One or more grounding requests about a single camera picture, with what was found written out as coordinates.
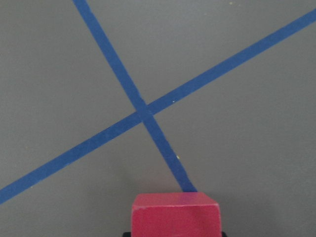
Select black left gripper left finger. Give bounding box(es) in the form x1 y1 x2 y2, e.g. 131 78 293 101
122 232 131 237

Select red wooden cube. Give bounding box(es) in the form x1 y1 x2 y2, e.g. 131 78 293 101
131 192 222 237

